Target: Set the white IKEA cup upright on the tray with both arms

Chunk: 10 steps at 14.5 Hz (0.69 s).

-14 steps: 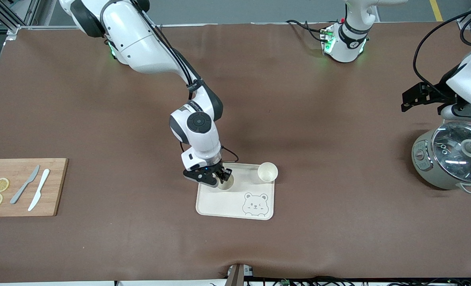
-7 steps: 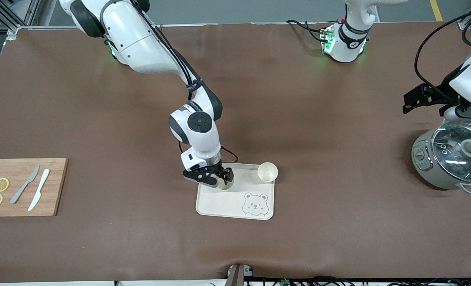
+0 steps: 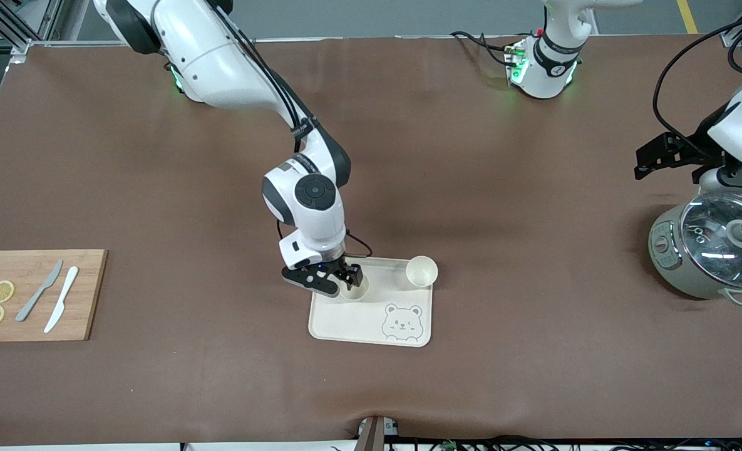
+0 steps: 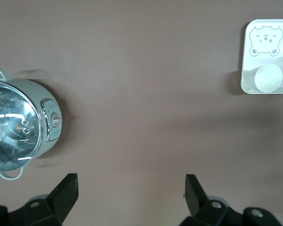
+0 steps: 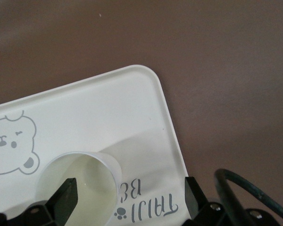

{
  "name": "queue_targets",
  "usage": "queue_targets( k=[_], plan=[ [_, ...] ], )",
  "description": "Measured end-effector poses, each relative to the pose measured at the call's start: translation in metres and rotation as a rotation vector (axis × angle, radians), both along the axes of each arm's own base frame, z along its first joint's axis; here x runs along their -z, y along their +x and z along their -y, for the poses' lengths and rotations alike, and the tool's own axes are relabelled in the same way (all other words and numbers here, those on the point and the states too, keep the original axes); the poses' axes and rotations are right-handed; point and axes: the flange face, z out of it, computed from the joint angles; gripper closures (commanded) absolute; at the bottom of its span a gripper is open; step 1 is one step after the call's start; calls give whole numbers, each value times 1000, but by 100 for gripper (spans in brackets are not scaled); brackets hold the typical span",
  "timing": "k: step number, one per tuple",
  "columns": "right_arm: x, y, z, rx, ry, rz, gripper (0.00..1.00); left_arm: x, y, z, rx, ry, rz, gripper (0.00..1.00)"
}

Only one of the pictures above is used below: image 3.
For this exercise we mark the grey rice cooker pot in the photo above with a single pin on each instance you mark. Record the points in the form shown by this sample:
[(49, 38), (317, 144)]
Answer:
[(671, 263)]

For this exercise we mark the bamboo cutting board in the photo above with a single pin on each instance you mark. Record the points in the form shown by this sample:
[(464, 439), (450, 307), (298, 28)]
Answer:
[(89, 300)]

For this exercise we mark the grey plastic knife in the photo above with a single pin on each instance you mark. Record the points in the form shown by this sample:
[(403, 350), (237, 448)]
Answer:
[(32, 300)]

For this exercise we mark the white plastic cup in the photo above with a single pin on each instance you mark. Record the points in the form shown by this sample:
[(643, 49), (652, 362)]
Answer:
[(422, 272), (360, 294)]

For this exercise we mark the glass pot lid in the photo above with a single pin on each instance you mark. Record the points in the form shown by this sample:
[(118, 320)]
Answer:
[(709, 238)]

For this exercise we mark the aluminium frame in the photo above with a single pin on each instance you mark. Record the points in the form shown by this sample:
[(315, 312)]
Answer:
[(20, 45)]

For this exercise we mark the white plastic knife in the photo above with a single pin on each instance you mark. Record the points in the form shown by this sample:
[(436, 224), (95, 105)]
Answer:
[(57, 313)]

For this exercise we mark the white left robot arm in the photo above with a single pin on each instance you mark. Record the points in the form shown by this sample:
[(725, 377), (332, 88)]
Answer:
[(549, 62)]

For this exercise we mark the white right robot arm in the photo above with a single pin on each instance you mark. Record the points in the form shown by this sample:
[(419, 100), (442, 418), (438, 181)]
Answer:
[(201, 56)]

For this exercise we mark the cream tray with bear print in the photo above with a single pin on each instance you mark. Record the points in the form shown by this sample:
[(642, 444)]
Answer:
[(345, 322)]

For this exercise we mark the metal table clamp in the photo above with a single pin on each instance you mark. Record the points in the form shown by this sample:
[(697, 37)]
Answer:
[(374, 435)]

